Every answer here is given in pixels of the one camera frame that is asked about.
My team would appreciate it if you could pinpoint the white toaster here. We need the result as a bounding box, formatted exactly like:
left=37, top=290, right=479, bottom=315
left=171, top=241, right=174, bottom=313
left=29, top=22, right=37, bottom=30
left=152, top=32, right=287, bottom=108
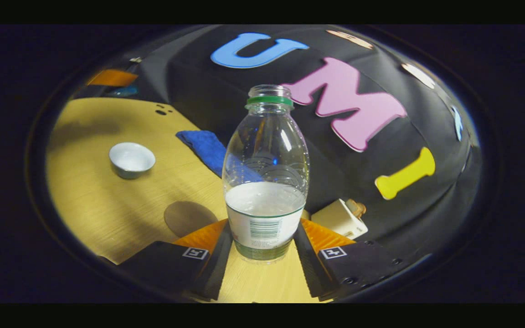
left=310, top=198, right=369, bottom=240

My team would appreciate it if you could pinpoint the round brown coaster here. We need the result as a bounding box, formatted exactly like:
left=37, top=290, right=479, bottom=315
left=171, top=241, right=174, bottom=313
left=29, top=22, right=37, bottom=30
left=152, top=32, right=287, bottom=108
left=164, top=201, right=218, bottom=238

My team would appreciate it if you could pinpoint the white teacup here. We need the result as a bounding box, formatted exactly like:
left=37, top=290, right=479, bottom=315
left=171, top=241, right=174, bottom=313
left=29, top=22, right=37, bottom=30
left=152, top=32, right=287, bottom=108
left=109, top=142, right=156, bottom=179

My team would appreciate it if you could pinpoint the blue towel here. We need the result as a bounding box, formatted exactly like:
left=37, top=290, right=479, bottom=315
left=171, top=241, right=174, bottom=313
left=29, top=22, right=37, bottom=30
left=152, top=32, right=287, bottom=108
left=175, top=130, right=229, bottom=179

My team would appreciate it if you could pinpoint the black backdrop cloth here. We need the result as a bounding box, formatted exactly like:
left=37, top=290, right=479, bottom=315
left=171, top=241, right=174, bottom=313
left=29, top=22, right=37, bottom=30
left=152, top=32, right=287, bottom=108
left=73, top=25, right=483, bottom=274

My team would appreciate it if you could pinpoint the clear plastic water bottle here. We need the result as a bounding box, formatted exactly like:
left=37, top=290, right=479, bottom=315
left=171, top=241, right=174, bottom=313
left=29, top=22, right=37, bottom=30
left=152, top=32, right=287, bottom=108
left=222, top=84, right=311, bottom=264

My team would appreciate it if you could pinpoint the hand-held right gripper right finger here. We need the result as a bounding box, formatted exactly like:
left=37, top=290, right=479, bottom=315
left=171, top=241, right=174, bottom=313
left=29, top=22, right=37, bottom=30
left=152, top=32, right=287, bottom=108
left=293, top=218, right=404, bottom=301

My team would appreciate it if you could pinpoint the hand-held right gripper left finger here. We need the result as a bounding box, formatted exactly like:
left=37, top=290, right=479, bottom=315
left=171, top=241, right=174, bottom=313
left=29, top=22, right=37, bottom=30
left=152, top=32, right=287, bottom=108
left=119, top=219, right=234, bottom=301

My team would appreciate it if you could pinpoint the toast slice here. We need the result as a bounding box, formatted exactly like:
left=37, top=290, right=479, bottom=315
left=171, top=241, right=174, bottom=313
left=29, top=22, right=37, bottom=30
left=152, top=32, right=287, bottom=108
left=345, top=199, right=367, bottom=218

